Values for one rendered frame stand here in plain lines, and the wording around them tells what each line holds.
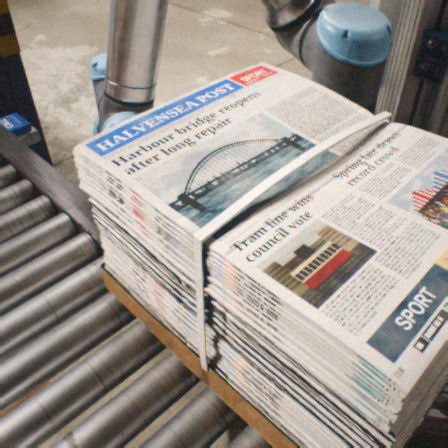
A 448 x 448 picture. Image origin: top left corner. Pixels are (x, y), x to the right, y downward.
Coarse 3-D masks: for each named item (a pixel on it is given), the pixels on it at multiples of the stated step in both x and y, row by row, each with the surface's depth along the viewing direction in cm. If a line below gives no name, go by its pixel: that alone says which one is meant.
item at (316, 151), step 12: (372, 120) 49; (348, 132) 46; (324, 144) 44; (300, 156) 42; (312, 156) 42; (288, 168) 41; (264, 180) 40; (276, 180) 40; (252, 192) 39; (264, 192) 39; (240, 204) 38; (228, 216) 37; (204, 228) 36; (216, 228) 36; (204, 240) 36
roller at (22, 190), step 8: (16, 184) 79; (24, 184) 79; (0, 192) 78; (8, 192) 78; (16, 192) 78; (24, 192) 79; (32, 192) 79; (0, 200) 77; (8, 200) 77; (16, 200) 78; (24, 200) 79; (0, 208) 76; (8, 208) 77
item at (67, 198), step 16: (0, 128) 94; (0, 144) 89; (16, 144) 89; (16, 160) 85; (32, 160) 85; (32, 176) 81; (48, 176) 81; (64, 176) 81; (48, 192) 78; (64, 192) 78; (80, 192) 78; (64, 208) 74; (80, 208) 74; (80, 224) 72; (96, 224) 72; (96, 240) 69
